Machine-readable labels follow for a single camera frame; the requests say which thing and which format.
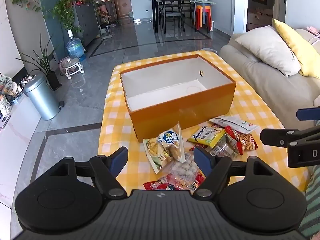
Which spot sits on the grey metal pedal bin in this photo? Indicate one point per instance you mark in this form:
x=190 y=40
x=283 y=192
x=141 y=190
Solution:
x=41 y=97

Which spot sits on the blue water bottle with pump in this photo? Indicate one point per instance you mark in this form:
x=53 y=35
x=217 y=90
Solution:
x=75 y=47

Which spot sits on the white wheeled stool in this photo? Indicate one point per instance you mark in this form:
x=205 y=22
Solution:
x=72 y=67

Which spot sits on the red cartoon noodle snack packet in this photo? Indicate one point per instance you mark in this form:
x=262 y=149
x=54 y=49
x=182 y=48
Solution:
x=155 y=185

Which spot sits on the yellow pillow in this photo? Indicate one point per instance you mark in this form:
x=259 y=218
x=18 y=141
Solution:
x=300 y=47

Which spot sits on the yellow checkered tablecloth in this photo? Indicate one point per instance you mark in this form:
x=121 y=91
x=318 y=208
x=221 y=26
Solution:
x=250 y=105

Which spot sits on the yellow snack packet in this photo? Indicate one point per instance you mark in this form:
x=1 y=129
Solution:
x=205 y=136

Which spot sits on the hanging wall vine plant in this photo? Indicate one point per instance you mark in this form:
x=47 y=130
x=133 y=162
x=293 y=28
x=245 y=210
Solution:
x=23 y=0

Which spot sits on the stack of orange stools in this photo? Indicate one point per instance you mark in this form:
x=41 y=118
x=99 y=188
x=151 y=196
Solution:
x=202 y=15

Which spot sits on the trailing plant on cabinet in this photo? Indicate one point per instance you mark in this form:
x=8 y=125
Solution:
x=65 y=10

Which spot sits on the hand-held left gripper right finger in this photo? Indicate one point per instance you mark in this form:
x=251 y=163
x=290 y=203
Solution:
x=202 y=160

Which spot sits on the white packet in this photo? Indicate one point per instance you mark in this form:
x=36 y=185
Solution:
x=235 y=123

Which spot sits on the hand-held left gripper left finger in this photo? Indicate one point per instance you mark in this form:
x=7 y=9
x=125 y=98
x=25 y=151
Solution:
x=119 y=160

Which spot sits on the orange cardboard box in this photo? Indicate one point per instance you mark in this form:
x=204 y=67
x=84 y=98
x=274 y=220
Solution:
x=185 y=112

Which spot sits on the pale green snack packet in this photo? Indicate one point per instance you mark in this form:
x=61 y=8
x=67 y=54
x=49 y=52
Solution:
x=152 y=155

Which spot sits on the white and blue chip bag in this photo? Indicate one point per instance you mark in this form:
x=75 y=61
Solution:
x=170 y=140

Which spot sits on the round paper fan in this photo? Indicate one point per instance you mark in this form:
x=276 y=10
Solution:
x=5 y=83

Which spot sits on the small bin with white bag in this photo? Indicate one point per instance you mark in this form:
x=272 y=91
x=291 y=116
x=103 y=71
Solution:
x=208 y=50

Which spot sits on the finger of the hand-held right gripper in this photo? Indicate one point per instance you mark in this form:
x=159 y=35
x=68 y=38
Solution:
x=273 y=137
x=308 y=114

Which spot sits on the clear packet of round balls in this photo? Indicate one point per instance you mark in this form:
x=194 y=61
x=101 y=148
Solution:
x=183 y=167

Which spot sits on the grey sideboard cabinet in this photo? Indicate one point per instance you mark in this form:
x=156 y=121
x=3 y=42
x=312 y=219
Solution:
x=86 y=22

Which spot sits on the dining table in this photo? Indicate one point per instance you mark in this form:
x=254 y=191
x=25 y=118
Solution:
x=175 y=0

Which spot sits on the red packet of stick snacks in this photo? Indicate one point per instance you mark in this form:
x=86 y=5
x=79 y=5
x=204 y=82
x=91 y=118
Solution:
x=246 y=140

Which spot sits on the clear packet of biscuits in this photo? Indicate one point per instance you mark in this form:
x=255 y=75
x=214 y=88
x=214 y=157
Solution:
x=222 y=150

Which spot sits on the green striped cloth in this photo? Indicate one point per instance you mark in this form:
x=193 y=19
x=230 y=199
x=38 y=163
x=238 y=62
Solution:
x=312 y=200

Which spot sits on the beige sofa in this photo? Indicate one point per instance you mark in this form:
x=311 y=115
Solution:
x=270 y=85

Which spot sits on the white pillow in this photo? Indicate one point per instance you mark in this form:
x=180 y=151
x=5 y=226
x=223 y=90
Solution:
x=270 y=50

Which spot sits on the tall leafy potted plant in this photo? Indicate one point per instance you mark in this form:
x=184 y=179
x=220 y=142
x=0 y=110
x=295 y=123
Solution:
x=45 y=60

